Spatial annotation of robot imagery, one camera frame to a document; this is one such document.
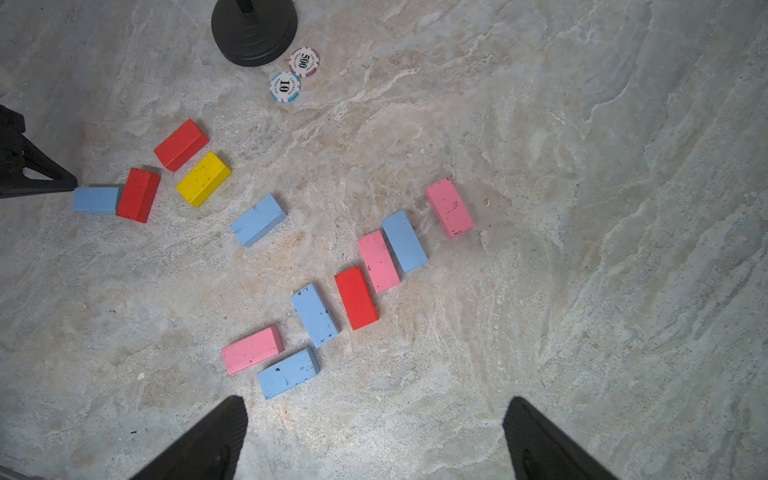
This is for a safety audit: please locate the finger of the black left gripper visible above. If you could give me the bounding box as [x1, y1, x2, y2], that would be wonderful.
[1, 135, 78, 199]

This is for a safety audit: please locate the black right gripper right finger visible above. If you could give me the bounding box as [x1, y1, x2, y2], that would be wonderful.
[503, 396, 617, 480]

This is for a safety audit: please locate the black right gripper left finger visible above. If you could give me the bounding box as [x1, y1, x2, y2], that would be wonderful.
[133, 395, 248, 479]

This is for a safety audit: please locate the light blue block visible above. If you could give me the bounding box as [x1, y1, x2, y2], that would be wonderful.
[291, 283, 339, 348]
[258, 347, 320, 400]
[382, 210, 428, 273]
[230, 194, 287, 247]
[72, 187, 122, 215]

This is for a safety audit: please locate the red stem block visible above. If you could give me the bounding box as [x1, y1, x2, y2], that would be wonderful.
[116, 168, 161, 223]

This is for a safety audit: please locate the yellow block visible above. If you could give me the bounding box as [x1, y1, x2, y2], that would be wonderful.
[176, 152, 232, 207]

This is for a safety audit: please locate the pink block lower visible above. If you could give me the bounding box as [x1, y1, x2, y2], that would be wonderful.
[221, 325, 284, 376]

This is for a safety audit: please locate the pink block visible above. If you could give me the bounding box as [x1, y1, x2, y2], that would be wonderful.
[221, 325, 284, 376]
[358, 230, 400, 293]
[426, 177, 475, 239]

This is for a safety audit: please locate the red block near chips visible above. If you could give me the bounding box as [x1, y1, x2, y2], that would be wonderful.
[154, 119, 209, 172]

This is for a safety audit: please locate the red block centre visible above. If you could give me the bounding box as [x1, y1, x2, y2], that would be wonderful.
[335, 266, 379, 330]

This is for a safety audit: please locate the pink block upper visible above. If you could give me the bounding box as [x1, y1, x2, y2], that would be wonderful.
[358, 230, 400, 293]

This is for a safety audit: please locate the black microphone stand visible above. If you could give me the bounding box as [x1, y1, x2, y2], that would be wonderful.
[211, 0, 298, 67]

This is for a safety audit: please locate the pink block far right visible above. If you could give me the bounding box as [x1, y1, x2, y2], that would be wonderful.
[426, 177, 475, 239]

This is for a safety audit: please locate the blue 10 poker chip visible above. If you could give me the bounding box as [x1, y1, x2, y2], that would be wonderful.
[269, 71, 301, 103]

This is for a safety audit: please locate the purple 500 poker chip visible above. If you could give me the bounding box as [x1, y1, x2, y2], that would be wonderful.
[289, 46, 320, 78]

